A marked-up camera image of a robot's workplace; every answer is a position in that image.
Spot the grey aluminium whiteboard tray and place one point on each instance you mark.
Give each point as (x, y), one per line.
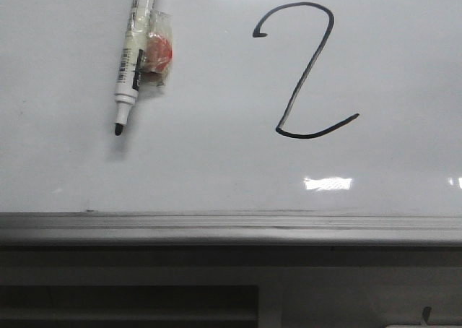
(240, 229)

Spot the red magnet taped to marker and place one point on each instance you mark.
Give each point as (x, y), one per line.
(158, 56)

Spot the white black-tipped whiteboard marker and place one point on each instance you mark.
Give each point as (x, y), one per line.
(132, 58)

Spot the white glossy whiteboard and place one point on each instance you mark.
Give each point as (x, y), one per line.
(298, 106)

